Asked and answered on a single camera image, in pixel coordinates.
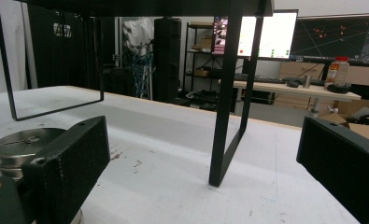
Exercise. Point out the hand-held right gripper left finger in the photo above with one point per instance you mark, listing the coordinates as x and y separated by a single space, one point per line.
68 169

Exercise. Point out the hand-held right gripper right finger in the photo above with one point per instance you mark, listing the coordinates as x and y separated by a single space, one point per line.
344 161

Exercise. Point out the cardboard box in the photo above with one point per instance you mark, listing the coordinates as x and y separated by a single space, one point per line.
364 126

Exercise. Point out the round silver metal tin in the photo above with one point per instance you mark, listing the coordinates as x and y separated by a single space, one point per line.
15 149

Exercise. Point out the black round object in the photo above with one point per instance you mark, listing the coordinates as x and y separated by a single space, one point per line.
338 88

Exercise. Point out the wooden desk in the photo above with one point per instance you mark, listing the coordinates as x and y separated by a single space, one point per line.
297 90

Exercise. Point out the small silver metal cylinder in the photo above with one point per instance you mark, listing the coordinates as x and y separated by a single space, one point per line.
306 81

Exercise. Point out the clear jar with red lid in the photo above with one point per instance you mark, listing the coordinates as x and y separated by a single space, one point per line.
337 72

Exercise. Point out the black keyboard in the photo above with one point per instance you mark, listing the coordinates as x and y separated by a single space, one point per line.
267 78

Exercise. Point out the black curtain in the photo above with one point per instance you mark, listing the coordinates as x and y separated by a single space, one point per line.
63 49

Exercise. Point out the dark screen monitor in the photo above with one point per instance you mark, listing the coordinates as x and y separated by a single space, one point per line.
337 39

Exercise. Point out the black metal shelf stand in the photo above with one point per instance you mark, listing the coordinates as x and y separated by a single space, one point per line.
227 93

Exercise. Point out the white screen monitor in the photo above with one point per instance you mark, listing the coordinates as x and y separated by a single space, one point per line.
267 35

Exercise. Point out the white cloth bundle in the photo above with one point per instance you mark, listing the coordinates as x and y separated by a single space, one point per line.
138 32

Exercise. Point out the black metal storage rack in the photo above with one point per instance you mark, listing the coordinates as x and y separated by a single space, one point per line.
201 59

